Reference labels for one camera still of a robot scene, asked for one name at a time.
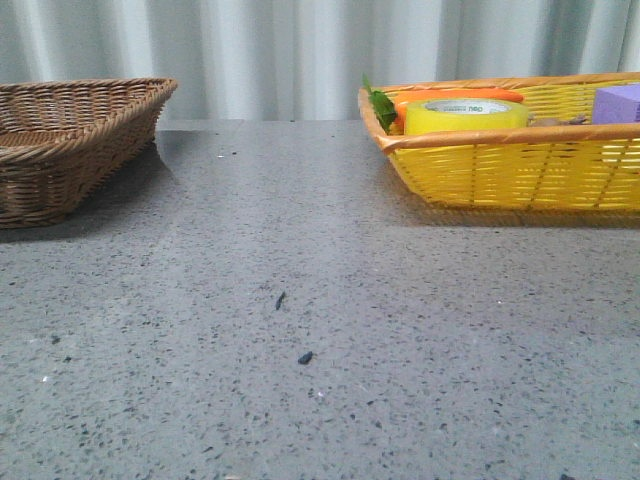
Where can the yellow tape roll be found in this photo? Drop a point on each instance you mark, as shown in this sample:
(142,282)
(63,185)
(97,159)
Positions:
(461,114)

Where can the orange toy carrot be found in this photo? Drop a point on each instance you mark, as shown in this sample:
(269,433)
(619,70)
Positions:
(390,107)

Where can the white pleated curtain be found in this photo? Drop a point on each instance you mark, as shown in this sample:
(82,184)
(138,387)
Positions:
(305,60)

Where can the brown wicker basket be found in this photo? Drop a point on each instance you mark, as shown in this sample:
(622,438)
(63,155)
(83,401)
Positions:
(62,140)

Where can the yellow woven basket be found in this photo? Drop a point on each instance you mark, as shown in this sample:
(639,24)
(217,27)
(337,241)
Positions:
(563,168)

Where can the brown ginger root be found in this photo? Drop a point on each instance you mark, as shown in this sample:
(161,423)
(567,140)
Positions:
(555,122)

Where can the purple foam block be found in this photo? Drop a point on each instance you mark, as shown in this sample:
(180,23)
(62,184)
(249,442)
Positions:
(616,105)

